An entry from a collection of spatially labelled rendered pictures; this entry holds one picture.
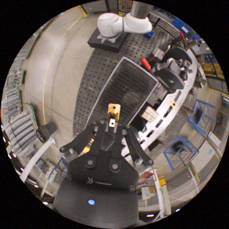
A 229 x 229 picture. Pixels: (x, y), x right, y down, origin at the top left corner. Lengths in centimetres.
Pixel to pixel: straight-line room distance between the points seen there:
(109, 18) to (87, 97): 73
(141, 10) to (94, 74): 68
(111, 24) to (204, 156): 853
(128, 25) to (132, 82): 48
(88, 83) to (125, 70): 57
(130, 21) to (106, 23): 15
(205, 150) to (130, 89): 822
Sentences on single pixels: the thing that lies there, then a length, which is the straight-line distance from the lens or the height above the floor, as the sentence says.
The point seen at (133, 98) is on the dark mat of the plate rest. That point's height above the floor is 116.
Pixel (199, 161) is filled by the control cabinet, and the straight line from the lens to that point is 835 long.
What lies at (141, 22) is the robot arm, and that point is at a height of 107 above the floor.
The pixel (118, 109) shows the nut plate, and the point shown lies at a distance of 22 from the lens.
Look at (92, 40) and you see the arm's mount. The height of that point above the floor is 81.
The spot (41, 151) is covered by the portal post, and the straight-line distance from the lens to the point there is 341.
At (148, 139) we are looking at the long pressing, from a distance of 56.
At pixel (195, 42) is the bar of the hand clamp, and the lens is 65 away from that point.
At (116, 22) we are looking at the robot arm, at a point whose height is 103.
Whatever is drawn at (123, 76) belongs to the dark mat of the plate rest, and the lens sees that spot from 22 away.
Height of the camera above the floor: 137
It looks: 69 degrees down
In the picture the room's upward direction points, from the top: 173 degrees counter-clockwise
